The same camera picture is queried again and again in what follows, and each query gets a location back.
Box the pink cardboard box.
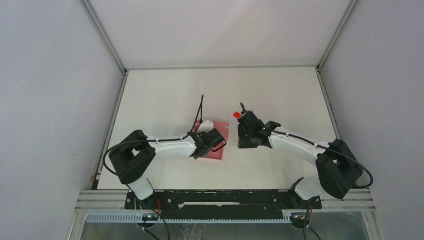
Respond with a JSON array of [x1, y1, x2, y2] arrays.
[[194, 120, 230, 161]]

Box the small orange block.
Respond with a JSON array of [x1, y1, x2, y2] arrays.
[[233, 111, 242, 119]]

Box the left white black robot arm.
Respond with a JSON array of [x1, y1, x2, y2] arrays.
[[103, 128, 227, 209]]

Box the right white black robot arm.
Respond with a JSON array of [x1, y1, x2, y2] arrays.
[[233, 109, 364, 208]]

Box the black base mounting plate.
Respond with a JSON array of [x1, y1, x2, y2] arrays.
[[124, 189, 322, 221]]

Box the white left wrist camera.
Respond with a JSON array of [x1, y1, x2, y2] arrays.
[[197, 120, 214, 133]]

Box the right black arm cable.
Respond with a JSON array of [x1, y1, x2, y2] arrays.
[[239, 102, 374, 190]]

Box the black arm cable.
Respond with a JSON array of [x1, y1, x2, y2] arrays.
[[102, 94, 205, 176], [239, 102, 374, 190]]

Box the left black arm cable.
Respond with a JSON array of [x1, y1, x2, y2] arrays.
[[102, 94, 205, 176]]

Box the aluminium front frame rail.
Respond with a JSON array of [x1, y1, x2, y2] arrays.
[[75, 189, 376, 212]]

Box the white slotted cable duct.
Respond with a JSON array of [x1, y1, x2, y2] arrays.
[[85, 212, 292, 223]]

